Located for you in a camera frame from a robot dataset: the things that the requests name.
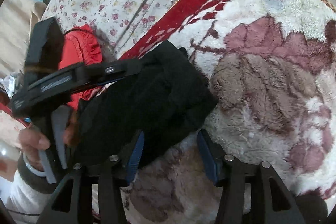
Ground black pants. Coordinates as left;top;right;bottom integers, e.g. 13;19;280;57
73;41;217;167

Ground white sleeve forearm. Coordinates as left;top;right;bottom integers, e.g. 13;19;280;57
5;153;58;223

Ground person left hand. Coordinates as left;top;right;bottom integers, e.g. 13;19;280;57
18;113;79;172

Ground red heart ruffled pillow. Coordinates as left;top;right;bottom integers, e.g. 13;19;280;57
58;23;106;110

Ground beige curtain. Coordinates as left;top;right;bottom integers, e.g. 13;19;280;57
0;0;85;77

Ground red white floral fleece blanket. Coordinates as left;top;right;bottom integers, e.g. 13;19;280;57
120;0;335;222

